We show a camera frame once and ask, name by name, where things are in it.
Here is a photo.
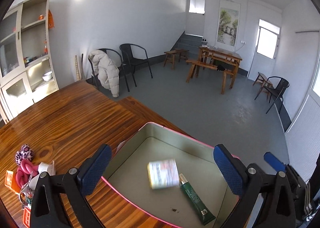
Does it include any red-orange toy cube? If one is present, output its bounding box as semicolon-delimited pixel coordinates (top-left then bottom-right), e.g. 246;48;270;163
22;207;31;228

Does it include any pink foam twist roller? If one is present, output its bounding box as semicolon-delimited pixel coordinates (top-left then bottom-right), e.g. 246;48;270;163
15;159;39;188

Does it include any light orange toy cube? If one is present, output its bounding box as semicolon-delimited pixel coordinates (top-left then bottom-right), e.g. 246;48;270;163
4;170;21;195

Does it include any dark green cream tube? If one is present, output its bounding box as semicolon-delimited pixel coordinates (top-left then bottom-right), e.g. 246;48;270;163
179;173;216;225

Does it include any green white medicine box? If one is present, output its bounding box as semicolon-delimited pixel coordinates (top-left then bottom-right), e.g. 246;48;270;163
147;159;180;190

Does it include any white wrapped tissue pack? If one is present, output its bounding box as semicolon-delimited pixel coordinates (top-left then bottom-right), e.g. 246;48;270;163
38;160;56;175

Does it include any leopard print pompom scrunchie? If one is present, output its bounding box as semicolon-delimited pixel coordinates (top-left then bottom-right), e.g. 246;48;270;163
15;144;34;166

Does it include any black chair by door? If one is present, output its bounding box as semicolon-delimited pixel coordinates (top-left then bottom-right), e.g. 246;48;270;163
254;76;290;114

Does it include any pink tin box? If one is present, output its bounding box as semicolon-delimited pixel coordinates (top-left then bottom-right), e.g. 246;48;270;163
103;122;239;227

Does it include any white door with window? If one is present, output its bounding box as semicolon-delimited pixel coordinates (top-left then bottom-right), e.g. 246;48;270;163
248;19;280;80

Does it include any wooden dining table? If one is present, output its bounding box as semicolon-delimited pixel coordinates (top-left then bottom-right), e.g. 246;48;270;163
198;47;242;89

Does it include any white bowl in cabinet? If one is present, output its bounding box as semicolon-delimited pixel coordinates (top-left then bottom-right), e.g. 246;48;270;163
42;71;53;82

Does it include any long wooden bench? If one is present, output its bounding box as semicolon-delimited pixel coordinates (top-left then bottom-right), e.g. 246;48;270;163
185;59;235;95

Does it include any beige glass-door cabinet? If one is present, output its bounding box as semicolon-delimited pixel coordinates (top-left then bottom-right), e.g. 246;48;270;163
1;0;59;123

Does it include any wooden measuring stick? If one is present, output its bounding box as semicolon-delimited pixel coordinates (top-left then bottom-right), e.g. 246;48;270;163
74;55;81;81

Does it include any white puffer jacket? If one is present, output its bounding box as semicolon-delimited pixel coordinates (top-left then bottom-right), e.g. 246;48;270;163
88;49;119;98

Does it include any small wooden stool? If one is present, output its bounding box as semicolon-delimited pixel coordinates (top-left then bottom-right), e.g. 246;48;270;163
163;49;189;70

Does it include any hanging scroll painting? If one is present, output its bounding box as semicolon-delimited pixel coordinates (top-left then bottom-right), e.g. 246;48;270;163
216;0;241;48

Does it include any black chair with white jacket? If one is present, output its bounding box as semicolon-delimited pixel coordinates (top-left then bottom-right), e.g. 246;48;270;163
88;48;130;98

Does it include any black metal chair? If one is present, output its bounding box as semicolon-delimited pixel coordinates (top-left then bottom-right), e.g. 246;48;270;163
119;43;153;87

